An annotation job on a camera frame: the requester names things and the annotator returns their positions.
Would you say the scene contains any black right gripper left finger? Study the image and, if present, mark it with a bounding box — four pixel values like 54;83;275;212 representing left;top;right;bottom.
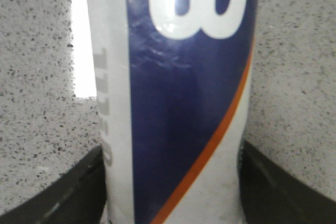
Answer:
1;146;106;223

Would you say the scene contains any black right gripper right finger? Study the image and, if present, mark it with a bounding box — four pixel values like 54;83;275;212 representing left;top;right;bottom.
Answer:
240;142;335;224

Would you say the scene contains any white Wilson tennis ball can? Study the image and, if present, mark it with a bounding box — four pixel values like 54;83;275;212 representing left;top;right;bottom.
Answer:
87;0;258;223

